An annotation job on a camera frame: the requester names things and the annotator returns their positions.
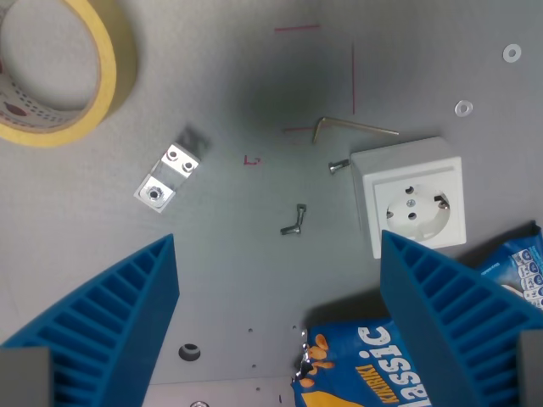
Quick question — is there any blue peanut snack bag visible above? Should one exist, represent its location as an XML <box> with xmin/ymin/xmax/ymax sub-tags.
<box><xmin>290</xmin><ymin>220</ymin><xmax>543</xmax><ymax>407</ymax></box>

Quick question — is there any aluminium angle bracket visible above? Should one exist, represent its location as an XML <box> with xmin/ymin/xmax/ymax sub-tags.
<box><xmin>133</xmin><ymin>143</ymin><xmax>201</xmax><ymax>215</ymax></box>

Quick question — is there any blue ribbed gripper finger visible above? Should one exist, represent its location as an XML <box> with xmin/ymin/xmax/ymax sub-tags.
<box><xmin>0</xmin><ymin>233</ymin><xmax>181</xmax><ymax>407</ymax></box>
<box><xmin>379</xmin><ymin>230</ymin><xmax>543</xmax><ymax>407</ymax></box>

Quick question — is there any metal hex allen key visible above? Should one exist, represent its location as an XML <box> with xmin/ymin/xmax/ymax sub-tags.
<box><xmin>311</xmin><ymin>116</ymin><xmax>400</xmax><ymax>144</ymax></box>

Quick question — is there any white wall power socket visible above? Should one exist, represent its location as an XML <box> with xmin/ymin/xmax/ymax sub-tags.
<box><xmin>350</xmin><ymin>136</ymin><xmax>467</xmax><ymax>259</ymax></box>

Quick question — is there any yellow masking tape roll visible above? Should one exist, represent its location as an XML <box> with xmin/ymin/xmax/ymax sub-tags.
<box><xmin>0</xmin><ymin>0</ymin><xmax>138</xmax><ymax>148</ymax></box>

